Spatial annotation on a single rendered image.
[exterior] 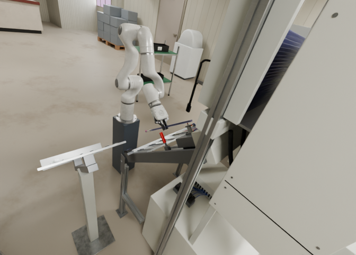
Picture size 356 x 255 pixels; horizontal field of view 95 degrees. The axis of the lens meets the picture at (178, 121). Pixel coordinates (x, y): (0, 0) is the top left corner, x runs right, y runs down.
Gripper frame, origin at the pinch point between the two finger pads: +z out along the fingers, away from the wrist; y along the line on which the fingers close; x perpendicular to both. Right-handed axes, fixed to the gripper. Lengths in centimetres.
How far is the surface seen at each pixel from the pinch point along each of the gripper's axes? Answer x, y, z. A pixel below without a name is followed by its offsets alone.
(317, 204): -72, -21, 39
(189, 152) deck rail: -36.4, -21.1, 17.7
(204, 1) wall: 98, 388, -309
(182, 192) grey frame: -23.9, -24.2, 33.7
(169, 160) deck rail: -20.0, -21.1, 18.4
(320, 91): -83, -21, 13
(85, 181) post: 16, -52, 11
